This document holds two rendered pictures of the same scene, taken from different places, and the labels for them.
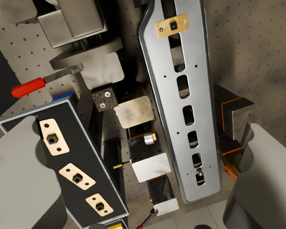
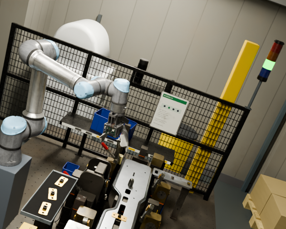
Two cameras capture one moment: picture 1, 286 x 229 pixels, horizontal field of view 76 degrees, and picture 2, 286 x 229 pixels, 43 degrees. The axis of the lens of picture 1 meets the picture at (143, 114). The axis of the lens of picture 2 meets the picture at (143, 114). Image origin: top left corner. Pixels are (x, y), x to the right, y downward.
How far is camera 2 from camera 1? 1.83 m
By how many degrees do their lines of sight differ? 97
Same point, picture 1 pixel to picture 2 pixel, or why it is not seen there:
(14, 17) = (75, 175)
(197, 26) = (130, 223)
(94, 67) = (85, 193)
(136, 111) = (88, 212)
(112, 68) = (91, 197)
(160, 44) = (110, 218)
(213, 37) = not seen: outside the picture
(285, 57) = not seen: outside the picture
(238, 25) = not seen: outside the picture
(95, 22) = (101, 172)
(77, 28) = (97, 170)
